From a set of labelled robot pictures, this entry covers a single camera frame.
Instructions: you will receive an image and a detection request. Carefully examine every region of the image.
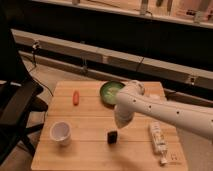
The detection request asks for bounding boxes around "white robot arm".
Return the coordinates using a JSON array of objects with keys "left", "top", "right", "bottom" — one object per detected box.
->
[{"left": 114, "top": 80, "right": 213, "bottom": 140}]

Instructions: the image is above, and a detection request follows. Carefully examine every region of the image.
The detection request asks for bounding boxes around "black eraser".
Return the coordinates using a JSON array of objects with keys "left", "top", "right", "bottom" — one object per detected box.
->
[{"left": 107, "top": 131, "right": 118, "bottom": 144}]

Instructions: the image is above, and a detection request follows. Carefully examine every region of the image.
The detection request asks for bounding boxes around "green bowl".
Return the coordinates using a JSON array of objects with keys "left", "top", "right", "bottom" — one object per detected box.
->
[{"left": 99, "top": 81, "right": 125, "bottom": 106}]

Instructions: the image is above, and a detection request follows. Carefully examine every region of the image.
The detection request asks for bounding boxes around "orange carrot toy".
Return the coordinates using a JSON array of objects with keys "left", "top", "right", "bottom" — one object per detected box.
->
[{"left": 73, "top": 91, "right": 79, "bottom": 106}]

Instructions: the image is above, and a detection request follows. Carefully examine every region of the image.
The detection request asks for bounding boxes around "white folded cloth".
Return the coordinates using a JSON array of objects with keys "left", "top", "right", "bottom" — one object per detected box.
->
[{"left": 149, "top": 94, "right": 160, "bottom": 99}]

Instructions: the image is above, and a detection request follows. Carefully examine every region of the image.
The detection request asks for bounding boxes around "white paper cup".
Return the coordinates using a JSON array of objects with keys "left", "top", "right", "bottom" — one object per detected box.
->
[{"left": 49, "top": 122, "right": 71, "bottom": 146}]

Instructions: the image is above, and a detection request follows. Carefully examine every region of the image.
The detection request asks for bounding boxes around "white toothpaste tube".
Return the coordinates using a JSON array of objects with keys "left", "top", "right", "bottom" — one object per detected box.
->
[{"left": 149, "top": 122, "right": 168, "bottom": 166}]

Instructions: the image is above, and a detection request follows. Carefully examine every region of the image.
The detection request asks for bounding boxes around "black office chair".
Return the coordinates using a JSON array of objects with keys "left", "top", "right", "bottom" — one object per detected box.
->
[{"left": 0, "top": 19, "right": 48, "bottom": 165}]

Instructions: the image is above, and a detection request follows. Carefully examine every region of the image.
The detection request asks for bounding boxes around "black cable on floor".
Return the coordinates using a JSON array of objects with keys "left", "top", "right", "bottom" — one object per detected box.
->
[{"left": 20, "top": 39, "right": 55, "bottom": 98}]

